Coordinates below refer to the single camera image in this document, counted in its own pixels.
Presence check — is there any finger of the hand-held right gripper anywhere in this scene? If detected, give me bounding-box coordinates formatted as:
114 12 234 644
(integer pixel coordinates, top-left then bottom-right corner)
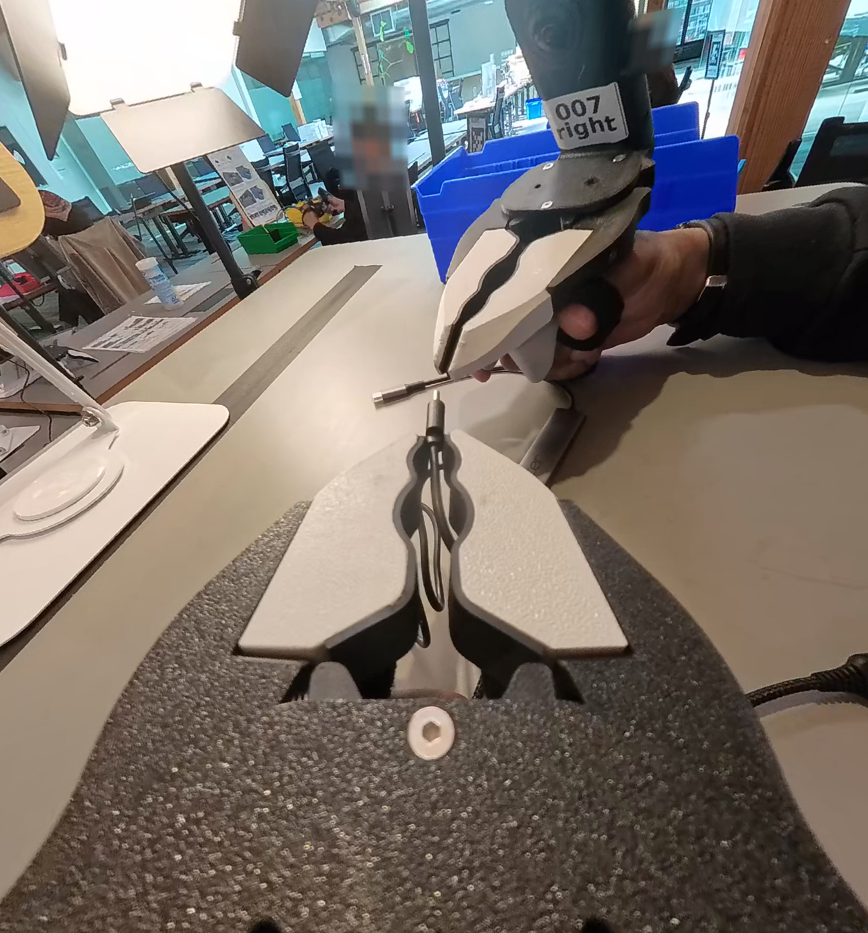
434 229 526 374
443 228 597 383

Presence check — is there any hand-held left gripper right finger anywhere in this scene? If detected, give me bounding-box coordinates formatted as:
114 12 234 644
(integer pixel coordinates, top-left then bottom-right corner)
447 429 630 663

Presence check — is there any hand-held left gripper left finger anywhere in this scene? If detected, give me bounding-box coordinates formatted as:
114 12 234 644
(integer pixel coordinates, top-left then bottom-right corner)
237 435 420 660

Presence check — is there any blue plastic bin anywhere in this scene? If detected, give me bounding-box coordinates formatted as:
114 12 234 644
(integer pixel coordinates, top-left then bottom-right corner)
414 102 741 283

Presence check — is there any silver slim usb hub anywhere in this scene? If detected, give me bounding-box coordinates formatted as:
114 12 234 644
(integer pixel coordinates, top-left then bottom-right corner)
518 379 588 487

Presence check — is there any braided hub cable silver plug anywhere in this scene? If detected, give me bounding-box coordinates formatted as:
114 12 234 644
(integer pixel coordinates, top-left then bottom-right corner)
372 374 454 407

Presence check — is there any thin black usb-c cable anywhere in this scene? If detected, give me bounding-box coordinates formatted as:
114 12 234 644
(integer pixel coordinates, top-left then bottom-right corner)
412 390 458 650

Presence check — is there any person's right forearm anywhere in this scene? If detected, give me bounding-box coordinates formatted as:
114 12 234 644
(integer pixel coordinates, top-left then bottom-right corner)
667 182 868 365

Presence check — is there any person's right hand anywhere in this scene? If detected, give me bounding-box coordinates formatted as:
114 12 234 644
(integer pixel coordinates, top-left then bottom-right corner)
551 226 713 383

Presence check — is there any green bin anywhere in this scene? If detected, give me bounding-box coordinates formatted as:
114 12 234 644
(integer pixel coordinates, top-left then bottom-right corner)
237 222 301 256

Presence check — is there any white printed sign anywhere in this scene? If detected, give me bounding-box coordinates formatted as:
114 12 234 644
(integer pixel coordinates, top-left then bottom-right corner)
211 146 283 228

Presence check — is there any black office chair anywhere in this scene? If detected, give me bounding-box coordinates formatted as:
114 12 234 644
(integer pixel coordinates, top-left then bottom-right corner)
795 117 868 188

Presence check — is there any small printed paper sheet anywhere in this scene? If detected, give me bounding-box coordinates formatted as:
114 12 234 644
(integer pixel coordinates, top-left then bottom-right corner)
84 313 199 356

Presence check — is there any white panel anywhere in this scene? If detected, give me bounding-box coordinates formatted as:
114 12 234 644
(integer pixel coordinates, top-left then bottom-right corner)
48 0 320 119
101 86 266 301

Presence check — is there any beige coat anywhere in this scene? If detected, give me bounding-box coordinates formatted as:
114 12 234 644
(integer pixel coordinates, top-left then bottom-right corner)
58 217 148 316

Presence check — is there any wood framed black board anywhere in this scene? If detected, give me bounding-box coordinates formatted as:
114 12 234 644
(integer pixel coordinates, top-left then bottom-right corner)
0 109 46 265

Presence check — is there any wooden support post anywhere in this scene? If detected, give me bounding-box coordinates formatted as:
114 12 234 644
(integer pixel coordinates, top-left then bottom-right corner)
726 0 854 195

